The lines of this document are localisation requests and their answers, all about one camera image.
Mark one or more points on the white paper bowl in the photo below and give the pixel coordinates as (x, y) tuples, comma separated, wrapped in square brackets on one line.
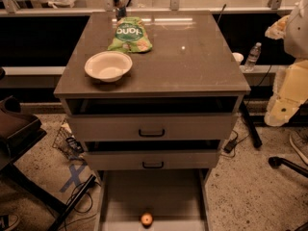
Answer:
[(108, 66)]

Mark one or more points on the orange fruit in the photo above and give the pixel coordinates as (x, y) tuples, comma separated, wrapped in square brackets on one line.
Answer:
[(146, 219)]

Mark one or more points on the grey drawer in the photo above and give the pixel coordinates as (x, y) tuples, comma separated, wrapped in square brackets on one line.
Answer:
[(163, 159), (151, 127)]

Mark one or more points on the grey sneaker right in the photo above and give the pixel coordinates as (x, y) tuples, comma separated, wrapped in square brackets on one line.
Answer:
[(299, 143)]

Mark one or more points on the middle grey drawer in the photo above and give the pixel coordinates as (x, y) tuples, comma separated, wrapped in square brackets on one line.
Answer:
[(151, 127)]

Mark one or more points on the black power adapter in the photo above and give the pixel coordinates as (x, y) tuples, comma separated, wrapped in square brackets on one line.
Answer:
[(230, 146)]

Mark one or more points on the black chair base leg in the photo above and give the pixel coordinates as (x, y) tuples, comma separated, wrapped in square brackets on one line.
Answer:
[(276, 162)]

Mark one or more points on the wire basket on floor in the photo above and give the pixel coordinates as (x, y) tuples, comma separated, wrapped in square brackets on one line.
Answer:
[(66, 143)]

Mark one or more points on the sneaker bottom left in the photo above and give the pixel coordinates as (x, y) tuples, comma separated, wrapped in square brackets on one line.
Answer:
[(9, 222)]

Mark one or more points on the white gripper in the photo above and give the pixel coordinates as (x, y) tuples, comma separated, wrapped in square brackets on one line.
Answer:
[(297, 36)]

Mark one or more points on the green chip bag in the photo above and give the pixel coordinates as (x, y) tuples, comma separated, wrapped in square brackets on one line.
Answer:
[(130, 36)]

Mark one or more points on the grey drawer cabinet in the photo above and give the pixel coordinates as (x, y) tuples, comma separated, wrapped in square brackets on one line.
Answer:
[(189, 71)]

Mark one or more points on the lower grey drawer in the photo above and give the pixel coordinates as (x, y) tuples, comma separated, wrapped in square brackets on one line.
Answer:
[(163, 159)]

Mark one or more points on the clear plastic water bottle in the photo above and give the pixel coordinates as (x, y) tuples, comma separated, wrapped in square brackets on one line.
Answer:
[(252, 57)]

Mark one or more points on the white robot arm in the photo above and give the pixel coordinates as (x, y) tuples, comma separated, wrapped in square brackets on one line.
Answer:
[(296, 32)]

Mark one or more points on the dark energy drink can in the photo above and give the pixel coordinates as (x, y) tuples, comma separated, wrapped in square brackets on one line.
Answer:
[(120, 9)]

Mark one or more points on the white paper cup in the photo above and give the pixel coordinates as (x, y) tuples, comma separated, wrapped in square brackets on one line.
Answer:
[(238, 57)]

